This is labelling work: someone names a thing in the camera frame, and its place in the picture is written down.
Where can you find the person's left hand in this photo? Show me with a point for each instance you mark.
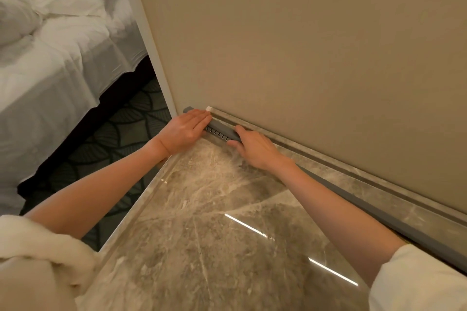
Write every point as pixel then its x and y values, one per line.
pixel 180 132

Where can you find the person's right hand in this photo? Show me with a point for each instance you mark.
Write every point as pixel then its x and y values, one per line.
pixel 257 148

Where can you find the person's right thumb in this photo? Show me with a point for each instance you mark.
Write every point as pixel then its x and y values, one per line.
pixel 234 142

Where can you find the person's left fingers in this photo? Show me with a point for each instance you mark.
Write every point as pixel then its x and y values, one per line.
pixel 199 119

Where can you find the long grey track rail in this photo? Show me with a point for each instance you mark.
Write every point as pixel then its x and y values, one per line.
pixel 365 208

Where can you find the person's right forearm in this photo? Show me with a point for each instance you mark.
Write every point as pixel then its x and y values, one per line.
pixel 339 219

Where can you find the person's left forearm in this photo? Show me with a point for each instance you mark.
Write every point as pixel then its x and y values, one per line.
pixel 98 183

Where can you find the small white end cap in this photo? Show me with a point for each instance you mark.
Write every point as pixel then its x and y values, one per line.
pixel 210 108

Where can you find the white bed sheet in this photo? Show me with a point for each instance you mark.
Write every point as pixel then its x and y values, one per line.
pixel 47 77

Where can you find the white fluffy sleeve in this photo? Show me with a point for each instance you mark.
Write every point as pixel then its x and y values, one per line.
pixel 40 267

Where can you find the white smooth sleeve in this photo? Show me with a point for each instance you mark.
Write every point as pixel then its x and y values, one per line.
pixel 419 281

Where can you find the white wall corner trim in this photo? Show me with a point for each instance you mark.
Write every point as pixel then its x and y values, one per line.
pixel 146 30

